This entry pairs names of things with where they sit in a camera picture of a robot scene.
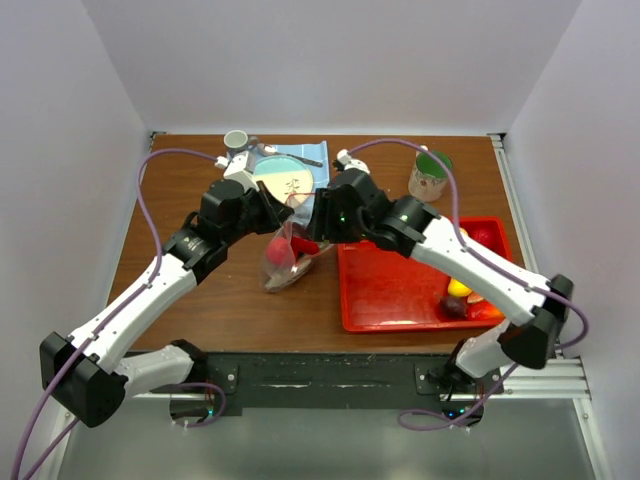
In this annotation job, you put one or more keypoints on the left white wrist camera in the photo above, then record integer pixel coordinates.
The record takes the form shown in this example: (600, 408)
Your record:
(237, 169)

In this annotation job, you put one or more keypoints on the blue checked cloth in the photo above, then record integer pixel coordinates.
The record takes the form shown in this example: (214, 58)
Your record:
(314, 151)

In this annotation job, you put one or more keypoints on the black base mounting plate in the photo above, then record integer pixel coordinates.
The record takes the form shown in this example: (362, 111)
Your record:
(333, 380)

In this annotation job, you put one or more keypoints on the dark red plum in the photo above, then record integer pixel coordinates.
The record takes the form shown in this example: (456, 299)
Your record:
(299, 231)
(453, 307)

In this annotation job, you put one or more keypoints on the metal spoon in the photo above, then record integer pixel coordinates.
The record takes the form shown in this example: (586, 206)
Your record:
(270, 150)

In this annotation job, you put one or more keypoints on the watermelon slice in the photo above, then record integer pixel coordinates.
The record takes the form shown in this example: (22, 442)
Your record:
(474, 298)

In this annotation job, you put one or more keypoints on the grey mug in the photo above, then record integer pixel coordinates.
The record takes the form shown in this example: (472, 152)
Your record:
(237, 141)

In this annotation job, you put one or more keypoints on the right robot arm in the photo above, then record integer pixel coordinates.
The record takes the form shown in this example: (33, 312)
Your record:
(535, 307)

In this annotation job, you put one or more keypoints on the clear zip top bag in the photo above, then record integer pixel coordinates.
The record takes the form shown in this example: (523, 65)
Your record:
(302, 215)

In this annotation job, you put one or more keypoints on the red textured lychee fruit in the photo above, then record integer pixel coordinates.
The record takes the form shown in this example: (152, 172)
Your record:
(485, 236)

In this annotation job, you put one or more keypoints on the cream and teal plate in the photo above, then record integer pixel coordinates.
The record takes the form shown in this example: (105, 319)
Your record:
(287, 179)

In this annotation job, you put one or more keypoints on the red chili pepper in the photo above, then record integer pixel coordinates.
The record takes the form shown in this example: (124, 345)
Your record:
(302, 246)

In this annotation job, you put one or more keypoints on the red apple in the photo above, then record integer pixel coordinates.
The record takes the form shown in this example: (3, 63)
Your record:
(280, 253)

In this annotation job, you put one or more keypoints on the red pink peach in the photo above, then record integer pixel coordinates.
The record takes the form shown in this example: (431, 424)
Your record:
(484, 311)

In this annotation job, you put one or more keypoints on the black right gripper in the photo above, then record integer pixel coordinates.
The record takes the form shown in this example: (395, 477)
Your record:
(323, 224)

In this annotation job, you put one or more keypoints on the red plastic tray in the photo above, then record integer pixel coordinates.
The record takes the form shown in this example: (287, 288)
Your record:
(383, 292)

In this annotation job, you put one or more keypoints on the floral mug green inside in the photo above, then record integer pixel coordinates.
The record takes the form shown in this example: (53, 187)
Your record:
(428, 180)

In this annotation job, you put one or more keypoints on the yellow lemon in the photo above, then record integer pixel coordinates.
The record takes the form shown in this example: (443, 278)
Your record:
(458, 289)

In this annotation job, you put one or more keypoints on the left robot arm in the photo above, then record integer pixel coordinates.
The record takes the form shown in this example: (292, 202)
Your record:
(83, 370)

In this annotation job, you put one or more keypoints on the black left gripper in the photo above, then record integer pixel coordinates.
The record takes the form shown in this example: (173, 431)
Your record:
(273, 212)

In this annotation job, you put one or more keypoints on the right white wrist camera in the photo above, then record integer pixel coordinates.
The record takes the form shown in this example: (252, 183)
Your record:
(344, 161)

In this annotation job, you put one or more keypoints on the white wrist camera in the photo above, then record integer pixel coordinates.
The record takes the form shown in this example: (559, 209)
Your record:
(344, 161)
(237, 169)

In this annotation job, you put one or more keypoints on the grey toy fish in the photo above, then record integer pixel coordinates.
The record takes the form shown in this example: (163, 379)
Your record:
(282, 279)

